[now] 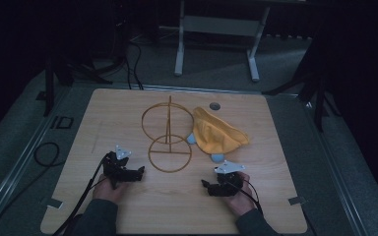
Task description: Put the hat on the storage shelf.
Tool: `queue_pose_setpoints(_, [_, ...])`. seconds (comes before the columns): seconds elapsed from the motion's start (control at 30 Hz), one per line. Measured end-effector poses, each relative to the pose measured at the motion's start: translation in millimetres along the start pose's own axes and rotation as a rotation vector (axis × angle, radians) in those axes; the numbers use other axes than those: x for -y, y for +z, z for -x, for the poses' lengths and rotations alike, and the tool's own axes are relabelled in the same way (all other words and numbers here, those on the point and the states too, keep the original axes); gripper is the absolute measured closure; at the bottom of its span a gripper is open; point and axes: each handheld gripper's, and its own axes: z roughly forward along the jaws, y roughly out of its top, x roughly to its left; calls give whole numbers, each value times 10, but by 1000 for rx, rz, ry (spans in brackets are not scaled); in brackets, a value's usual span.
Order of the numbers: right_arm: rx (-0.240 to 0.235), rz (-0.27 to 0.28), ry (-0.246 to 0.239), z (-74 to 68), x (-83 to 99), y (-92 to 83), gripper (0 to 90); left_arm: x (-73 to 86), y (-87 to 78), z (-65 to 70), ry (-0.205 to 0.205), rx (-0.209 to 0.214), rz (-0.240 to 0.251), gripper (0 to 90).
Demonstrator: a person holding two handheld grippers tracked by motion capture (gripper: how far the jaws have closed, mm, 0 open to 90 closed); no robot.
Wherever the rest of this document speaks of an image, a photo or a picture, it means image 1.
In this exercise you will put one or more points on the round table grommet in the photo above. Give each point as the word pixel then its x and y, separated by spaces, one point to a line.
pixel 215 106

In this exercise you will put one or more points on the person's left hand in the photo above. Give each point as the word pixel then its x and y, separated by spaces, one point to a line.
pixel 110 191

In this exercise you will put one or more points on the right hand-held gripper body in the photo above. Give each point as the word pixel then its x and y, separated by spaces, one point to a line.
pixel 228 182

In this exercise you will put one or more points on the person's right hand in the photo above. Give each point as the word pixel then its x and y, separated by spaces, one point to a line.
pixel 242 200

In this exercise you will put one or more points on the yellow hat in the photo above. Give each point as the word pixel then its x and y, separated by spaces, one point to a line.
pixel 218 134

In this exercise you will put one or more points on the black tripod stand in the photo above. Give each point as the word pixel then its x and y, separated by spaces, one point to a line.
pixel 311 85
pixel 65 72

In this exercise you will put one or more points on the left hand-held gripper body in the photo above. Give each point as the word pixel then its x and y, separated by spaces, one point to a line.
pixel 116 170

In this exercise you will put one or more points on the grey tape piece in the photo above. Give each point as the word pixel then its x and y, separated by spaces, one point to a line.
pixel 54 203
pixel 297 200

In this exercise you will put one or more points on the white desk frame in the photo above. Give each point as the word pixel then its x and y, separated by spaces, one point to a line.
pixel 223 26

